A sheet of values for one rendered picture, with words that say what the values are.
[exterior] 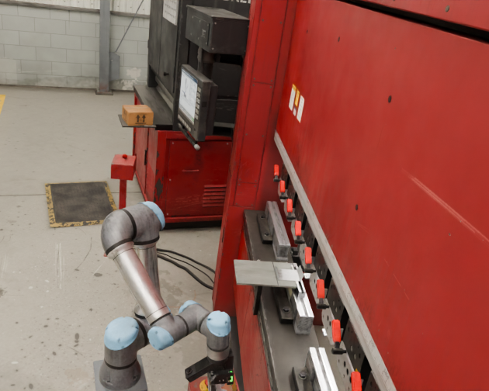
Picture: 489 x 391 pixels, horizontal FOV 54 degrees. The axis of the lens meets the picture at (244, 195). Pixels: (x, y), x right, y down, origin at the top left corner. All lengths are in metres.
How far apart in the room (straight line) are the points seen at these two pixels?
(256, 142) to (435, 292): 1.92
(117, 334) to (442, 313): 1.15
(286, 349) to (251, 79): 1.44
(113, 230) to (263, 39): 1.44
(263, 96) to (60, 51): 6.17
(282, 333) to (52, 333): 1.72
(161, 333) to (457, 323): 0.90
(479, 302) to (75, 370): 2.53
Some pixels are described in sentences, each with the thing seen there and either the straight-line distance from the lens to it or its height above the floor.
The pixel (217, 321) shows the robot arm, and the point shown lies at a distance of 1.58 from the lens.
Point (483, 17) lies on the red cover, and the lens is 0.99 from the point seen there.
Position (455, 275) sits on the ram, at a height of 1.75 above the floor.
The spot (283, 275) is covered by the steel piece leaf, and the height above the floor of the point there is 1.00.
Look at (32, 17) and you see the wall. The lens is 8.52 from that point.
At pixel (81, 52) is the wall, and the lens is 8.60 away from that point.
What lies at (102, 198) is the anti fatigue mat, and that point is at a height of 0.01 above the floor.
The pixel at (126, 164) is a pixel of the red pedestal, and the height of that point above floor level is 0.80.
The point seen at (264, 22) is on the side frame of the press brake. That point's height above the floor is 1.96.
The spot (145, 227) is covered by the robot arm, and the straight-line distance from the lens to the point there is 1.70.
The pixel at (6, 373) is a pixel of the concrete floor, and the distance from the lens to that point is 3.16.
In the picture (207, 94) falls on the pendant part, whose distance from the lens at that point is 2.82.
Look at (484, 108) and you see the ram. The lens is 0.96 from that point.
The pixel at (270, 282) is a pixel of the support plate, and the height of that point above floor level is 1.00.
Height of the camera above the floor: 2.20
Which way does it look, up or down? 25 degrees down
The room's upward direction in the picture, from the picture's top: 9 degrees clockwise
